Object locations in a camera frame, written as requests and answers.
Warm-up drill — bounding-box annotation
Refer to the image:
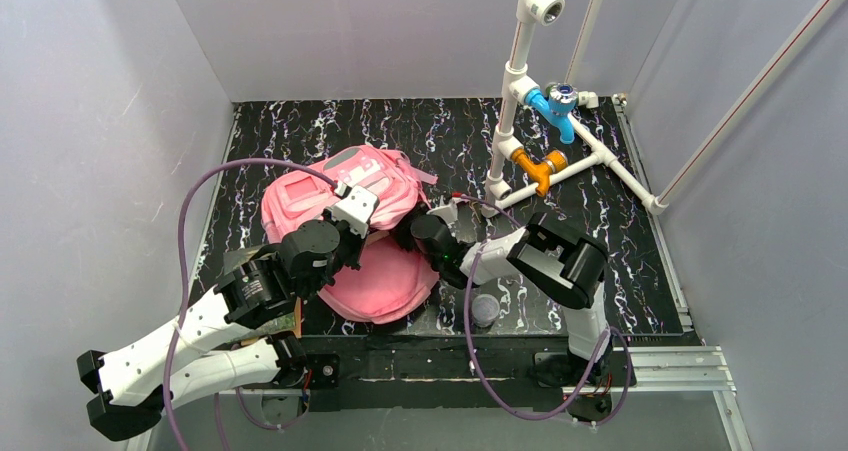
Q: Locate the pink student backpack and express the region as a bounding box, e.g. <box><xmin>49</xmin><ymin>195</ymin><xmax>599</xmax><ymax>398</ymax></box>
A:
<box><xmin>261</xmin><ymin>145</ymin><xmax>439</xmax><ymax>324</ymax></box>

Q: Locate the green gold book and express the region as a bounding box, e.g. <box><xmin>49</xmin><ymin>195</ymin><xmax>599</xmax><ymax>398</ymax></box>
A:
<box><xmin>223</xmin><ymin>246</ymin><xmax>303</xmax><ymax>345</ymax></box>

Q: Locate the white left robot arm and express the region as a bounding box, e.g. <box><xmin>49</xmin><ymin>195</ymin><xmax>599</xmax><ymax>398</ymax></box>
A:
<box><xmin>77</xmin><ymin>218</ymin><xmax>366</xmax><ymax>441</ymax></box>

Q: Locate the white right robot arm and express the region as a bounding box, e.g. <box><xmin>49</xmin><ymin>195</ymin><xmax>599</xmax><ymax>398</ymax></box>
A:
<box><xmin>391</xmin><ymin>212</ymin><xmax>610</xmax><ymax>363</ymax></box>

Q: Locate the orange pipe fitting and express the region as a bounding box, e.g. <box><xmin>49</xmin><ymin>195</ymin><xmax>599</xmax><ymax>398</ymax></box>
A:
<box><xmin>510</xmin><ymin>148</ymin><xmax>568</xmax><ymax>197</ymax></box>

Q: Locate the blue pipe valve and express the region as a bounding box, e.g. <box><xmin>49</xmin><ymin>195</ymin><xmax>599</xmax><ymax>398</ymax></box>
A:
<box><xmin>524</xmin><ymin>83</ymin><xmax>579</xmax><ymax>145</ymax></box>

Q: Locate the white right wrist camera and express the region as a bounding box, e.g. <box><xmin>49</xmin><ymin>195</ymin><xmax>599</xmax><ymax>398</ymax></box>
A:
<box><xmin>427</xmin><ymin>196</ymin><xmax>459</xmax><ymax>226</ymax></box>

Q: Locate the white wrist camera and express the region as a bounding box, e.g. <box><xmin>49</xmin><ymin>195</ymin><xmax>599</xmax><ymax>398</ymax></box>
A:
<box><xmin>328</xmin><ymin>182</ymin><xmax>379</xmax><ymax>239</ymax></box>
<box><xmin>427</xmin><ymin>196</ymin><xmax>459</xmax><ymax>226</ymax></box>

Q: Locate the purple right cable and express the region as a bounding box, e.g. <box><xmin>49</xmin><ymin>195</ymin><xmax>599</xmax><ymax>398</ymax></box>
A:
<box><xmin>457</xmin><ymin>193</ymin><xmax>634</xmax><ymax>424</ymax></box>

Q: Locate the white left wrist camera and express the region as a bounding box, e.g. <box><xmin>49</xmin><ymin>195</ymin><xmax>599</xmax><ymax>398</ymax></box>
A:
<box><xmin>328</xmin><ymin>182</ymin><xmax>379</xmax><ymax>239</ymax></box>

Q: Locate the white PVC pipe frame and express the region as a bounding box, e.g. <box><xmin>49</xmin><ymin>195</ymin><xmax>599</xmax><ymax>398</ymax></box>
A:
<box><xmin>484</xmin><ymin>0</ymin><xmax>656</xmax><ymax>215</ymax></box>

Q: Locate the aluminium frame rail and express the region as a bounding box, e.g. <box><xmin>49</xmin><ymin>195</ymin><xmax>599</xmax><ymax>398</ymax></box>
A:
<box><xmin>122</xmin><ymin>347</ymin><xmax>753</xmax><ymax>451</ymax></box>

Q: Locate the white wall conduit pipe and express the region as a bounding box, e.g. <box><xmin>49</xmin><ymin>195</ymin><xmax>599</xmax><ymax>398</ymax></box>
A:
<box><xmin>650</xmin><ymin>0</ymin><xmax>847</xmax><ymax>216</ymax></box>

